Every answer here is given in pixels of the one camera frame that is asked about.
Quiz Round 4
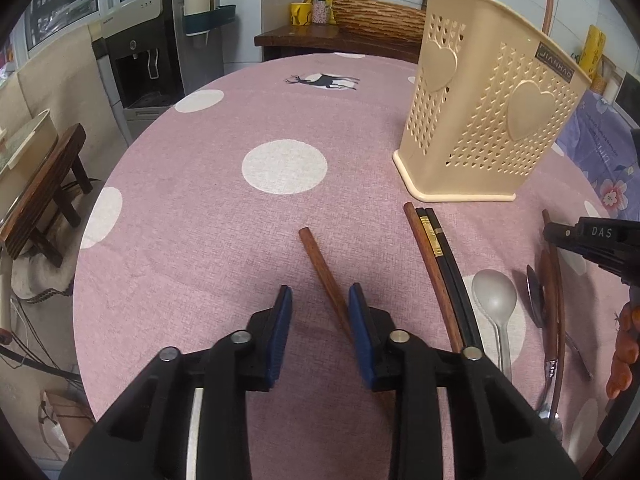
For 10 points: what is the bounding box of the brown wooden chopstick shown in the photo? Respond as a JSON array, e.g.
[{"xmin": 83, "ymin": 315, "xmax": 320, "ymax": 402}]
[
  {"xmin": 298, "ymin": 227, "xmax": 396, "ymax": 416},
  {"xmin": 403, "ymin": 202, "xmax": 464, "ymax": 354},
  {"xmin": 542, "ymin": 209, "xmax": 567, "ymax": 417}
]

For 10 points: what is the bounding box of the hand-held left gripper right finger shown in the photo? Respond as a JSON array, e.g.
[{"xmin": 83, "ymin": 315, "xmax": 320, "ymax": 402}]
[{"xmin": 348, "ymin": 282, "xmax": 583, "ymax": 480}]

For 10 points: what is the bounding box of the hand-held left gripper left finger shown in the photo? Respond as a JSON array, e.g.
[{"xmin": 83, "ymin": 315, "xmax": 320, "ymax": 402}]
[{"xmin": 59, "ymin": 284, "xmax": 294, "ymax": 480}]

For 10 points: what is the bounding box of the black board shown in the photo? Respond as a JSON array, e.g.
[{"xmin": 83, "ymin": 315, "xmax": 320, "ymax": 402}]
[{"xmin": 616, "ymin": 72, "xmax": 640, "ymax": 127}]

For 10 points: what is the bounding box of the pink polka dot tablecloth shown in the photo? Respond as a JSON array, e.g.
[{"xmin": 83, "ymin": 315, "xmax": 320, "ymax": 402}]
[{"xmin": 72, "ymin": 52, "xmax": 640, "ymax": 480}]

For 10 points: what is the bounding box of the shiny dark metal spoon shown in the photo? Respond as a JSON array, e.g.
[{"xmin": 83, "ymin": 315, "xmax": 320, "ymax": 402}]
[{"xmin": 525, "ymin": 264, "xmax": 595, "ymax": 380}]

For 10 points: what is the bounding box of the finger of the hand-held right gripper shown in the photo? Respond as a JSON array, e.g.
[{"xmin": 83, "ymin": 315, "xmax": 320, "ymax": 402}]
[{"xmin": 543, "ymin": 216, "xmax": 640, "ymax": 288}]

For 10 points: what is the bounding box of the blue floral cloth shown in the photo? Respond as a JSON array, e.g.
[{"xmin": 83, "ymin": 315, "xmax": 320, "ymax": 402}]
[{"xmin": 552, "ymin": 87, "xmax": 640, "ymax": 222}]

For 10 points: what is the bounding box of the person's right hand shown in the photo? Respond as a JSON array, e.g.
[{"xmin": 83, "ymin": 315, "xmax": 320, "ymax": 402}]
[{"xmin": 605, "ymin": 287, "xmax": 640, "ymax": 401}]

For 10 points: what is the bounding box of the window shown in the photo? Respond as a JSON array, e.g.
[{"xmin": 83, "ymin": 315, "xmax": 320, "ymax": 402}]
[{"xmin": 24, "ymin": 0, "xmax": 99, "ymax": 52}]

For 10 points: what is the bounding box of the beige plastic utensil holder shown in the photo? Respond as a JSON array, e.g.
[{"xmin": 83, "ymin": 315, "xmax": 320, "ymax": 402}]
[{"xmin": 392, "ymin": 0, "xmax": 593, "ymax": 203}]

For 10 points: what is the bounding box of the white fluffy cushion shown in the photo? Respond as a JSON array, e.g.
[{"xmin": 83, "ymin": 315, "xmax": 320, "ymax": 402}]
[{"xmin": 12, "ymin": 254, "xmax": 77, "ymax": 306}]

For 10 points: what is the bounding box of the teal wall rack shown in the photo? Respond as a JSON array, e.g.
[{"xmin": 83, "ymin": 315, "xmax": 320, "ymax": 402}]
[{"xmin": 182, "ymin": 5, "xmax": 237, "ymax": 37}]

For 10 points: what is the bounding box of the wood-handled metal spoon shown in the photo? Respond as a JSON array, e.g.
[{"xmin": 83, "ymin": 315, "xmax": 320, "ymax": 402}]
[{"xmin": 535, "ymin": 247, "xmax": 565, "ymax": 443}]

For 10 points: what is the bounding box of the dark wooden side table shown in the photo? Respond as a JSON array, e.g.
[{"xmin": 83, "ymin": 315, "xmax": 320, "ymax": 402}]
[{"xmin": 254, "ymin": 22, "xmax": 421, "ymax": 64}]

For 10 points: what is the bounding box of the water dispenser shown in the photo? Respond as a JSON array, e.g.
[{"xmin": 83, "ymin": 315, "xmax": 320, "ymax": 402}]
[{"xmin": 102, "ymin": 0, "xmax": 226, "ymax": 140}]

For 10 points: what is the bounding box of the matte silver spoon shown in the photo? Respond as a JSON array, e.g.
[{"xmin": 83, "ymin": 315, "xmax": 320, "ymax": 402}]
[{"xmin": 471, "ymin": 268, "xmax": 518, "ymax": 383}]

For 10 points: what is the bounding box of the black chopstick with gold band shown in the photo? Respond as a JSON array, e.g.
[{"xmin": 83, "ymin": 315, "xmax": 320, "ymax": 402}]
[
  {"xmin": 415, "ymin": 207, "xmax": 475, "ymax": 352},
  {"xmin": 425, "ymin": 207, "xmax": 485, "ymax": 352}
]

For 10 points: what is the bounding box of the yellow packet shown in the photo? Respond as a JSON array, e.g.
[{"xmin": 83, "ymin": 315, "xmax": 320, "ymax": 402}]
[{"xmin": 582, "ymin": 24, "xmax": 606, "ymax": 79}]

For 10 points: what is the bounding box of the beige cloth cover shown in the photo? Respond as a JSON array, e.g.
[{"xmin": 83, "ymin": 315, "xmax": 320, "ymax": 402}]
[{"xmin": 0, "ymin": 25, "xmax": 132, "ymax": 171}]

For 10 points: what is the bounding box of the woven brown basket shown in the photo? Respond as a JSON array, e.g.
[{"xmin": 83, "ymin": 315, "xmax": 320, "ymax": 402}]
[{"xmin": 331, "ymin": 0, "xmax": 427, "ymax": 44}]

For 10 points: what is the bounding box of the beige round container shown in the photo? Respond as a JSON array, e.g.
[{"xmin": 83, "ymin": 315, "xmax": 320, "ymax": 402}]
[{"xmin": 0, "ymin": 109, "xmax": 57, "ymax": 182}]

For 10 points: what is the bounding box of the cardboard box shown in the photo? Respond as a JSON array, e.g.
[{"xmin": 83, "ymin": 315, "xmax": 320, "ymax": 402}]
[{"xmin": 40, "ymin": 389, "xmax": 97, "ymax": 457}]

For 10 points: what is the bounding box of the round wooden stool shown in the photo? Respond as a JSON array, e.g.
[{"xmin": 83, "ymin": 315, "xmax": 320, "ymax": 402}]
[{"xmin": 0, "ymin": 122, "xmax": 94, "ymax": 268}]

